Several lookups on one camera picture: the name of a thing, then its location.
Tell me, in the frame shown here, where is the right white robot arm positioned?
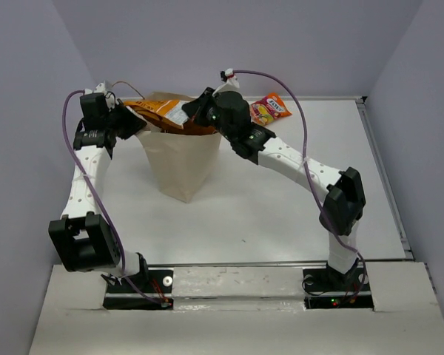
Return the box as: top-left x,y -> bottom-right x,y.
182,88 -> 366,290

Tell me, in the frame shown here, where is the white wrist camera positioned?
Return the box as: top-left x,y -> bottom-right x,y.
212,68 -> 240,97
84,80 -> 117,109

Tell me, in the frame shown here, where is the beige paper bag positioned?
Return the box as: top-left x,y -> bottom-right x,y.
123,92 -> 221,203

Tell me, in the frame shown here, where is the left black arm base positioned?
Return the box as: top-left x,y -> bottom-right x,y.
101,268 -> 174,311

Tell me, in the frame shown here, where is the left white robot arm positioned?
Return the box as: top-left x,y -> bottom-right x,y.
48,89 -> 149,292

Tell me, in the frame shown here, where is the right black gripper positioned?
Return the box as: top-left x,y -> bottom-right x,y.
184,86 -> 236,142

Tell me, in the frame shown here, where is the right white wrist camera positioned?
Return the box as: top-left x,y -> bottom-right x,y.
212,68 -> 240,97

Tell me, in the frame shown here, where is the orange red candy packet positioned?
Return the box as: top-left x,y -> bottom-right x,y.
250,92 -> 292,126

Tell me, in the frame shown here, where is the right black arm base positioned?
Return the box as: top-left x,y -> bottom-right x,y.
301,267 -> 374,310

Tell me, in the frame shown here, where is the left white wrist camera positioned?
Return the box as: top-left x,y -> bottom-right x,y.
84,80 -> 117,109

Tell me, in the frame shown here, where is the orange snack bar packet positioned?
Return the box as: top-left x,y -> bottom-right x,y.
124,99 -> 216,135

